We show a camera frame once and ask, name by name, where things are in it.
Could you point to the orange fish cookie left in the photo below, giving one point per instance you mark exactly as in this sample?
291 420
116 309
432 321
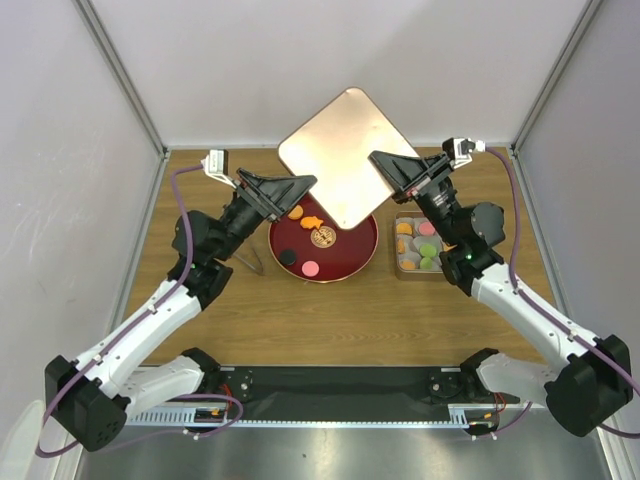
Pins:
311 222

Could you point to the pink cookie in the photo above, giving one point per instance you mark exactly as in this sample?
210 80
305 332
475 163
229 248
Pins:
425 228
310 269

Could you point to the gold cookie tin box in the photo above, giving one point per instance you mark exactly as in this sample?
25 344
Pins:
412 244

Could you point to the green macaron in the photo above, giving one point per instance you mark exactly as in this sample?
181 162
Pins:
427 263
428 250

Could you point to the grey cable duct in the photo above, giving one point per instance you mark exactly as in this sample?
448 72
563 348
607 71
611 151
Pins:
200 418

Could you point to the gold tin lid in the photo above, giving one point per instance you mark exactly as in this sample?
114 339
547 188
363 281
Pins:
334 146

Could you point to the round red tray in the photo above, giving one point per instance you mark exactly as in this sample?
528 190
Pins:
340 253

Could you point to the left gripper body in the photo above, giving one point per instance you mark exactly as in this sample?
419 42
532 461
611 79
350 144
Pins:
249 199

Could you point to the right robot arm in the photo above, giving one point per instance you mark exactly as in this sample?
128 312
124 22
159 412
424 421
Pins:
585 379

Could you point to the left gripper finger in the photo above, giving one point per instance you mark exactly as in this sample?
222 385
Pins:
265 185
286 195

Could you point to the round orange sandwich cookie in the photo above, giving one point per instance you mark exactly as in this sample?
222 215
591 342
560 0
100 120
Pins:
404 228

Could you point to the black sandwich cookie left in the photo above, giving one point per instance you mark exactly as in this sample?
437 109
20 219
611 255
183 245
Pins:
287 257

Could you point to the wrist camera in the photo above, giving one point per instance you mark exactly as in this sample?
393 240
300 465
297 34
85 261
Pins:
215 165
460 150

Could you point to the orange sandwich biscuit left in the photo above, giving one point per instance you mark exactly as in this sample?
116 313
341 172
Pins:
296 213

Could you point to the steel serving tongs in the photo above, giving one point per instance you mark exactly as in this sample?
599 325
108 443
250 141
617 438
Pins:
252 261

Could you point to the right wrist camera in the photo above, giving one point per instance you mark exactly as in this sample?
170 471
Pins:
460 150

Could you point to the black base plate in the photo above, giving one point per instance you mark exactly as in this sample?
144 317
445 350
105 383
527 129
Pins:
370 393

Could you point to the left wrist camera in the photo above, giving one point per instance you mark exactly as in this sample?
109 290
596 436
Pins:
215 165

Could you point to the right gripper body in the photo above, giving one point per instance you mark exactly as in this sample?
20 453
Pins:
428 184

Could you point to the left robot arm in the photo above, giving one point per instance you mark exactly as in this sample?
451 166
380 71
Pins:
94 395

